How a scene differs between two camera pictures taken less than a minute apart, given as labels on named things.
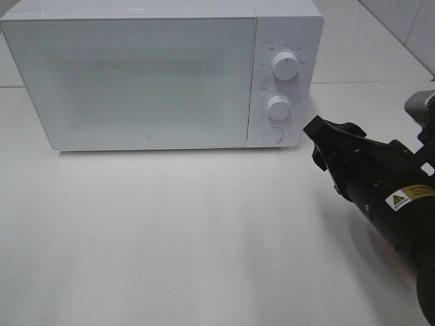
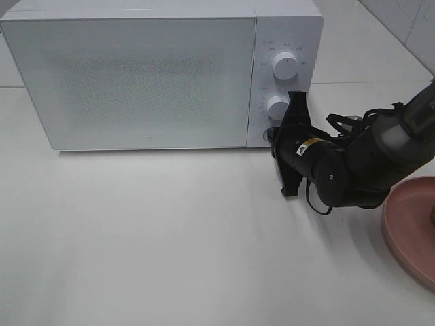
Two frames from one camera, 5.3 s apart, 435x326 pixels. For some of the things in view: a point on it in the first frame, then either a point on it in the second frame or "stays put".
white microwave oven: [172, 74] stays put
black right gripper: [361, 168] → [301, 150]
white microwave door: [139, 83] stays put
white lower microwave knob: [279, 107] stays put
